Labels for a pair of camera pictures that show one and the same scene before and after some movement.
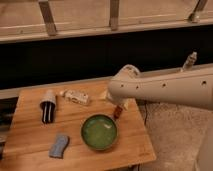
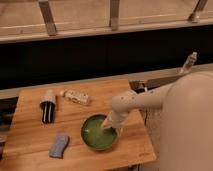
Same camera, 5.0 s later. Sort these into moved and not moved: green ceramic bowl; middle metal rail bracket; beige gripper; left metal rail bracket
Moved: beige gripper
Not moved: green ceramic bowl; left metal rail bracket; middle metal rail bracket
